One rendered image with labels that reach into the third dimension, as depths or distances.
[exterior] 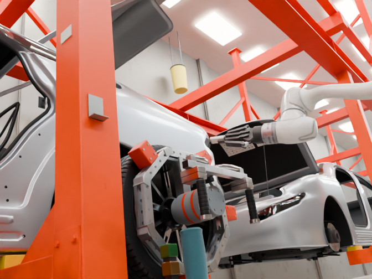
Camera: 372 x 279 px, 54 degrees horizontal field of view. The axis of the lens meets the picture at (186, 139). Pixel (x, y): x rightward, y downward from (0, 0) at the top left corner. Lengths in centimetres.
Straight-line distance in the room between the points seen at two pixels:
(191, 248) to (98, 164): 48
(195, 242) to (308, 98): 73
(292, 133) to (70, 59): 88
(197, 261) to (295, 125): 63
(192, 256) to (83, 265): 45
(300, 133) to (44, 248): 101
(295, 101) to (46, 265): 110
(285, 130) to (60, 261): 93
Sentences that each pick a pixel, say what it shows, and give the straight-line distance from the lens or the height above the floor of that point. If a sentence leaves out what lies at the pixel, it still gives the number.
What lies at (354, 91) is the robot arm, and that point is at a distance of 143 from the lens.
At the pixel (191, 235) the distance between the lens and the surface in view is 141.
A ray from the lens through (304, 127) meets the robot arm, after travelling 147.
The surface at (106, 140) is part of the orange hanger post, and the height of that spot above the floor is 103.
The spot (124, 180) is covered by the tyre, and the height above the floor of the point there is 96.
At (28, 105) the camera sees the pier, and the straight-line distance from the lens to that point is 610.
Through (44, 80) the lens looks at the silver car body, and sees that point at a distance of 195.
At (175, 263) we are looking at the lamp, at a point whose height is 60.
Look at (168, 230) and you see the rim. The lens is 164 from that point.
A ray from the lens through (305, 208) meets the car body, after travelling 415.
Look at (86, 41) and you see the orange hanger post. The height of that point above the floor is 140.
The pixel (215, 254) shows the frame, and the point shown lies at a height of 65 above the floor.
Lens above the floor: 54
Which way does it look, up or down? 22 degrees up
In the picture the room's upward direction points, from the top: 8 degrees counter-clockwise
